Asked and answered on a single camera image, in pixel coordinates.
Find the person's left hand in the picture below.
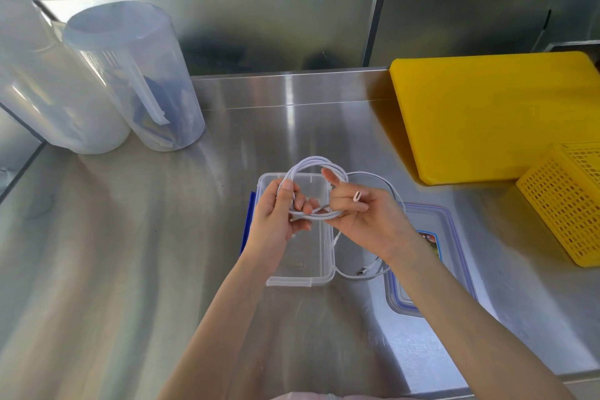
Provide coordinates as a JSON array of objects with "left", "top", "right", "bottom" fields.
[{"left": 243, "top": 177, "right": 320, "bottom": 259}]

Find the person's right hand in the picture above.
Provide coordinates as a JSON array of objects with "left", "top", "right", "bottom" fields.
[{"left": 321, "top": 167, "right": 419, "bottom": 265}]

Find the white charging cable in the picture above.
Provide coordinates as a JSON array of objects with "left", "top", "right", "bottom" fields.
[{"left": 277, "top": 155, "right": 408, "bottom": 281}]

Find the person's right forearm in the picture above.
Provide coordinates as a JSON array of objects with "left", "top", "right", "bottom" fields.
[{"left": 388, "top": 236, "right": 578, "bottom": 400}]

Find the person's left forearm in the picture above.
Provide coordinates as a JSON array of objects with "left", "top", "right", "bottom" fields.
[{"left": 157, "top": 245, "right": 283, "bottom": 400}]

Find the clear plastic food container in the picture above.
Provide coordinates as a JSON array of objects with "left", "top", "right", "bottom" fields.
[{"left": 241, "top": 172, "right": 336, "bottom": 287}]

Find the clear container lid blue seal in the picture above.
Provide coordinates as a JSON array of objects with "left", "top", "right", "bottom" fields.
[{"left": 384, "top": 202, "right": 478, "bottom": 319}]

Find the yellow cutting board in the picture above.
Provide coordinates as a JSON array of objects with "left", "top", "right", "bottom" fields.
[{"left": 389, "top": 51, "right": 600, "bottom": 186}]

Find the clear plastic pitcher with lid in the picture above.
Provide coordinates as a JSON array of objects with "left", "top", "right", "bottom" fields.
[{"left": 62, "top": 1, "right": 206, "bottom": 152}]

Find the yellow perforated plastic basket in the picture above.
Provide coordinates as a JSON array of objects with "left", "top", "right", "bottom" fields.
[{"left": 516, "top": 142, "right": 600, "bottom": 268}]

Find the frosted plastic pitcher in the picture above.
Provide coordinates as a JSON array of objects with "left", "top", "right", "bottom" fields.
[{"left": 0, "top": 0, "right": 131, "bottom": 155}]

